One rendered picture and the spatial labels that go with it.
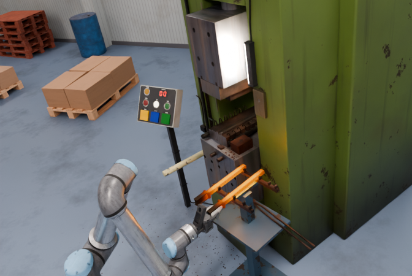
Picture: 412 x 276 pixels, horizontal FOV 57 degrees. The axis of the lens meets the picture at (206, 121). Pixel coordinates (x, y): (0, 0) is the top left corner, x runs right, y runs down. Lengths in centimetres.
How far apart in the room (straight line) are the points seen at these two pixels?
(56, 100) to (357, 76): 424
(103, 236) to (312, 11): 158
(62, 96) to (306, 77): 396
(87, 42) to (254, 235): 604
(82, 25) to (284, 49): 599
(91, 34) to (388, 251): 621
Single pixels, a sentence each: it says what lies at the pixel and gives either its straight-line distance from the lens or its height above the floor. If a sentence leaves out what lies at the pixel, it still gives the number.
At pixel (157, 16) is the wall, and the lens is 731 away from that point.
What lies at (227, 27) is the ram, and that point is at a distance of 218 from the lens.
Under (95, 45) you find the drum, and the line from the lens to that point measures 775.
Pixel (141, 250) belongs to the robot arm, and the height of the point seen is 104.
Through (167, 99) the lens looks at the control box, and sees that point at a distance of 280.
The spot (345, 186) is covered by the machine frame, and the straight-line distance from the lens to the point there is 280.
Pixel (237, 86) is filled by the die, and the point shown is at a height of 131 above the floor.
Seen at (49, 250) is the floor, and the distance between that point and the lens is 364.
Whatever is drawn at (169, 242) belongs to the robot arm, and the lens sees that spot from 196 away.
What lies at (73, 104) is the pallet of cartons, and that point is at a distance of 547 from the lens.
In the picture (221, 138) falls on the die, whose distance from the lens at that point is 254.
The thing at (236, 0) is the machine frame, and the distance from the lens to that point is 215.
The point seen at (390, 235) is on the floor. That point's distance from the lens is 326.
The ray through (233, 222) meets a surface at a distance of 238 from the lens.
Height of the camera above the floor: 236
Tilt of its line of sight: 30 degrees down
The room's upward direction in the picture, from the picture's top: 10 degrees counter-clockwise
